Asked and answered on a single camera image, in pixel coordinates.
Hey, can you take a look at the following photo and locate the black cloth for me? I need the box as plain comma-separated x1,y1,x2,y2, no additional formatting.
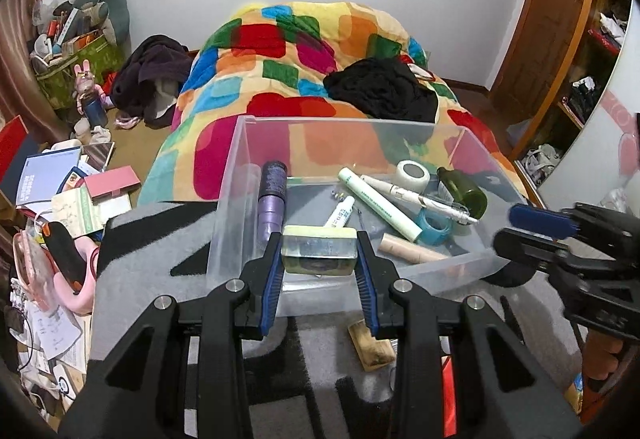
323,58,438,124

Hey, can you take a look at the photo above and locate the grey bag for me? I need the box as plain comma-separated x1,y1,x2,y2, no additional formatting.
520,144,563,185

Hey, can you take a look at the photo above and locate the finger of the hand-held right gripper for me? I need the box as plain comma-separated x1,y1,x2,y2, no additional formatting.
509,203,578,241
492,226,573,280

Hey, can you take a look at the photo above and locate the black and orange tool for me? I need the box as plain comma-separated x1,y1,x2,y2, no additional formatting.
41,221,88,295

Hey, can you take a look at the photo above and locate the red foil packet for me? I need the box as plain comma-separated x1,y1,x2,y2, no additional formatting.
440,354,459,437

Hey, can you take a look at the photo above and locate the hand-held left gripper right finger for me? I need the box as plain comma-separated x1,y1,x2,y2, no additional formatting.
354,230,583,439

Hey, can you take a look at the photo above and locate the pink curved massager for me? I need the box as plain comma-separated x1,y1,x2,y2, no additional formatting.
50,239,101,315

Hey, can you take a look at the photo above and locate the blue book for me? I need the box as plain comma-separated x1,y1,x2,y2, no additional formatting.
15,148,83,207

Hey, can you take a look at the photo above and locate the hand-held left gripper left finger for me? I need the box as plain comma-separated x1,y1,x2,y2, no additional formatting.
60,231,285,439

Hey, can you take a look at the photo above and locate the pink box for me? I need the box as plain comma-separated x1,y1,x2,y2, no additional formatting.
82,166,142,200

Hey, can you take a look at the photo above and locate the pink rabbit toy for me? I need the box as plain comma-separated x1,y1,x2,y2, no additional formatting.
74,59,108,127

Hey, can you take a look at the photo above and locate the teal tape roll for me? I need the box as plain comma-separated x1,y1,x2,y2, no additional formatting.
416,208,456,246

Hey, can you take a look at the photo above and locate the purple spray bottle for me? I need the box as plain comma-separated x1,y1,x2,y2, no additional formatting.
257,161,288,250

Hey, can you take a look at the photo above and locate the pink transparent bag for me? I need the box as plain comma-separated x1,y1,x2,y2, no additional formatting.
12,231,61,315

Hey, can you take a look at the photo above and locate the peach tube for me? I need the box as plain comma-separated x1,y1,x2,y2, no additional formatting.
379,232,453,265

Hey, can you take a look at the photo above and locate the dark green bottle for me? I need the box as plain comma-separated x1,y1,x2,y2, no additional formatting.
436,166,488,220

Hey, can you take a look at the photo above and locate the long light green tube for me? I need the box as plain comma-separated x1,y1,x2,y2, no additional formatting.
338,168,423,242

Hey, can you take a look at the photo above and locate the wooden door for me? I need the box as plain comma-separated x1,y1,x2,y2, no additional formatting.
487,0,598,100

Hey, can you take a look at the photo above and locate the wooden wardrobe shelf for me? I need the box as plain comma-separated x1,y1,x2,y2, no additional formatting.
510,0,636,180

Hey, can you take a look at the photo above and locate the small gold box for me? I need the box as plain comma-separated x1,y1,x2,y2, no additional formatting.
348,319,398,372

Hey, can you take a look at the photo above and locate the clear plastic bin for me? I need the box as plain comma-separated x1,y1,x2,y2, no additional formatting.
206,116,526,305

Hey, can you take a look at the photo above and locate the small mint tube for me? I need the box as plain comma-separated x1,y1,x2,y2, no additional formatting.
324,196,356,229

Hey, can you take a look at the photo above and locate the colourful patchwork quilt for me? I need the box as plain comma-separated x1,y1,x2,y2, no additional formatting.
137,0,531,207

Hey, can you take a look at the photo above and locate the red box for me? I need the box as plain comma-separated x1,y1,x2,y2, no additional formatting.
0,115,43,190

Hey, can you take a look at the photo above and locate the white bandage roll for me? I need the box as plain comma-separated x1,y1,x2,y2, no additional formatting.
393,160,431,193

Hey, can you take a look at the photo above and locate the grey and black blanket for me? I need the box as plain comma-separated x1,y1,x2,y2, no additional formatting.
87,202,586,439

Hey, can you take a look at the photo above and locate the dark clothes pile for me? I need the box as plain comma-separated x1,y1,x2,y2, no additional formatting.
109,35,193,130

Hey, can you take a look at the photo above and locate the white sliding wardrobe door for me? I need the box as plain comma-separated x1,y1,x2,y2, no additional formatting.
537,0,640,210

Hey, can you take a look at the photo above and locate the pale green booklet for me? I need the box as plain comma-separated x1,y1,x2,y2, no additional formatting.
51,186,108,237

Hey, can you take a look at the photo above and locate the brown striped curtain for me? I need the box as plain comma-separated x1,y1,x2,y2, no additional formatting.
0,0,58,145

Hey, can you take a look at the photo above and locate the green storage bag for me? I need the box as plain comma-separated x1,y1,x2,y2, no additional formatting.
34,32,126,110

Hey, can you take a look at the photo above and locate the white pen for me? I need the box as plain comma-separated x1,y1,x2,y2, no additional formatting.
415,193,479,225

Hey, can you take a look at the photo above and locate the grey neck pillow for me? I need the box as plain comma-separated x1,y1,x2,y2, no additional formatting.
74,0,131,45

